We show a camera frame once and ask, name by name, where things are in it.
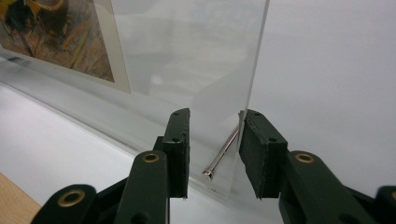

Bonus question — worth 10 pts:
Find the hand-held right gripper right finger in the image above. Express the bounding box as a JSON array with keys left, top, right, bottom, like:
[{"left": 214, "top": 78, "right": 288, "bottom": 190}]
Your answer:
[{"left": 237, "top": 108, "right": 290, "bottom": 200}]

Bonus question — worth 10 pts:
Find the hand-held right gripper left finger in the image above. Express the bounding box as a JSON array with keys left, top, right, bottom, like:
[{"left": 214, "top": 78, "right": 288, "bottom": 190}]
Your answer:
[{"left": 153, "top": 107, "right": 191, "bottom": 200}]

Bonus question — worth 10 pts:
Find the clear acrylic photo frame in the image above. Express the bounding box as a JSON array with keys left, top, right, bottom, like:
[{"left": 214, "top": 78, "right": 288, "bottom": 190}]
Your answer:
[{"left": 0, "top": 0, "right": 272, "bottom": 200}]

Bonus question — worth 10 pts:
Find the landscape photo with white border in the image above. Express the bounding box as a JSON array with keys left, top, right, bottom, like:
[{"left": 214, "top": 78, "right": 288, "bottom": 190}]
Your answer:
[{"left": 0, "top": 0, "right": 132, "bottom": 95}]

